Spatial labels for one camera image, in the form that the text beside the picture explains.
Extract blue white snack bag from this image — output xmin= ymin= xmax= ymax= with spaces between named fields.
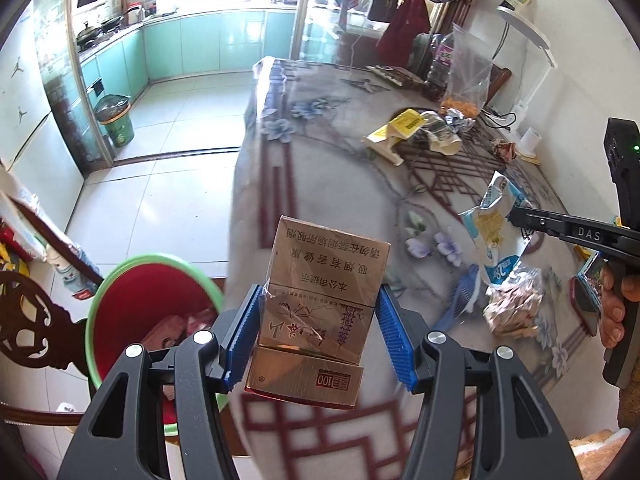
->
xmin=460 ymin=171 xmax=533 ymax=285

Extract red paper wrapper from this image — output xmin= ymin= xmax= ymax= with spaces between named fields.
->
xmin=491 ymin=139 xmax=518 ymax=164

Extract brown paper wrapper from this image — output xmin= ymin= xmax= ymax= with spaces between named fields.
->
xmin=483 ymin=262 xmax=544 ymax=339

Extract silver foil wrapper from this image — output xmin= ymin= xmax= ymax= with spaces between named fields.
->
xmin=444 ymin=107 xmax=475 ymax=134

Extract yellow medicine box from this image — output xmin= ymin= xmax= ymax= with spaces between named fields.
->
xmin=361 ymin=108 xmax=426 ymax=167

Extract crushed patterned paper cup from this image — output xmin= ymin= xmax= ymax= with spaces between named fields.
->
xmin=420 ymin=110 xmax=462 ymax=156

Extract black hanging shoulder bag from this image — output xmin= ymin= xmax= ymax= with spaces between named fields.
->
xmin=367 ymin=0 xmax=400 ymax=24

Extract green kitchen trash can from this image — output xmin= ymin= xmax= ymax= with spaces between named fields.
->
xmin=93 ymin=94 xmax=134 ymax=148

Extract teal kitchen cabinets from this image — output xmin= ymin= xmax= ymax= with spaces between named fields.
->
xmin=80 ymin=9 xmax=295 ymax=96

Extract person's right hand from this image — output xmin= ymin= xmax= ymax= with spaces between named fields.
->
xmin=600 ymin=266 xmax=640 ymax=349

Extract teal photo card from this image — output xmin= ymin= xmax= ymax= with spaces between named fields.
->
xmin=577 ymin=252 xmax=605 ymax=312

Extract red cased smartphone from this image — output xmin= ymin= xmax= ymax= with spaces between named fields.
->
xmin=570 ymin=276 xmax=599 ymax=337

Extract white paper cup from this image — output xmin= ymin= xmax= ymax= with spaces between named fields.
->
xmin=518 ymin=127 xmax=541 ymax=157

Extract dark carved wooden chair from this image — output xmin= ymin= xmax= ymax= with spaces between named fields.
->
xmin=1 ymin=197 xmax=103 ymax=427

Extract wooden chair behind table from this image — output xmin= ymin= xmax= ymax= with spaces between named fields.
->
xmin=486 ymin=65 xmax=512 ymax=105

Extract red bin with green rim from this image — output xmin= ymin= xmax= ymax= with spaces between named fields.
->
xmin=84 ymin=253 xmax=231 ymax=436

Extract clear bag of orange snacks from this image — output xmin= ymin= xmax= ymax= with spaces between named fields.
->
xmin=440 ymin=25 xmax=492 ymax=119

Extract dark snack packet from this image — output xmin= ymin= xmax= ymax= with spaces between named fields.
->
xmin=367 ymin=65 xmax=423 ymax=89

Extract white desk lamp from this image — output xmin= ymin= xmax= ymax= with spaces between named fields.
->
xmin=496 ymin=3 xmax=558 ymax=141

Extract floral patterned tablecloth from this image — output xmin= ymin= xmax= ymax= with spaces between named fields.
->
xmin=224 ymin=57 xmax=503 ymax=479

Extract hanging dark red garment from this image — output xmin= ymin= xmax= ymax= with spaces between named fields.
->
xmin=376 ymin=0 xmax=431 ymax=66

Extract white two-door refrigerator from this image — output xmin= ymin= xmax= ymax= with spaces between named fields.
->
xmin=0 ymin=4 xmax=84 ymax=229

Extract black wok on stove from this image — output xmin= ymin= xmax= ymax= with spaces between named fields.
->
xmin=76 ymin=23 xmax=104 ymax=51

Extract black power cable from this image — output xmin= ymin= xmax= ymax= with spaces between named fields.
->
xmin=477 ymin=107 xmax=518 ymax=131

